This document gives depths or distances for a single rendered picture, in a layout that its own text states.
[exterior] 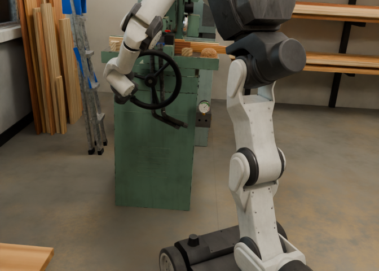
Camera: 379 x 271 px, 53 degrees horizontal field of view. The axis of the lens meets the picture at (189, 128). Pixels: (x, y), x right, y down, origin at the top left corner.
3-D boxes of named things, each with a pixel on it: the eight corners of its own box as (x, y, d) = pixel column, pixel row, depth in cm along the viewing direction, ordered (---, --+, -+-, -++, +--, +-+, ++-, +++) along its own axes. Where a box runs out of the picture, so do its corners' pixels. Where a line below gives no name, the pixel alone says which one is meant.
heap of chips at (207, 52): (199, 57, 192) (200, 49, 190) (200, 52, 205) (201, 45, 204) (217, 58, 192) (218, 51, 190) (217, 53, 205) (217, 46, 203)
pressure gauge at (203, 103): (197, 116, 195) (198, 101, 192) (197, 113, 199) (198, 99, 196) (209, 117, 195) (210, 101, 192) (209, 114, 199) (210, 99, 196)
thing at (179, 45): (147, 51, 198) (148, 39, 196) (148, 51, 199) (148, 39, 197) (189, 54, 198) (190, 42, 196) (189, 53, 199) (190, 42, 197)
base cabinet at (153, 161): (113, 205, 223) (111, 88, 198) (132, 162, 278) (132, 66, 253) (190, 211, 222) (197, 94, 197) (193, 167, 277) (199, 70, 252)
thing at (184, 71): (117, 71, 195) (117, 64, 194) (125, 64, 215) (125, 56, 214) (194, 76, 195) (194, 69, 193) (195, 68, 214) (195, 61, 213)
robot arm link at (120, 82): (124, 103, 157) (119, 96, 146) (106, 86, 159) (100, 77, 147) (144, 84, 159) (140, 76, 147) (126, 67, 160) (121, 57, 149)
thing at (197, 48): (132, 48, 206) (132, 40, 205) (132, 47, 208) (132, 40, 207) (230, 54, 205) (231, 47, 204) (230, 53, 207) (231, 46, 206)
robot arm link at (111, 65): (115, 94, 151) (124, 72, 140) (100, 78, 152) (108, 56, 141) (127, 87, 155) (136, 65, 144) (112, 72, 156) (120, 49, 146)
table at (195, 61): (95, 66, 185) (95, 53, 183) (110, 55, 214) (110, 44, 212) (219, 74, 184) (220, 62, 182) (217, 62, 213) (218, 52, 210)
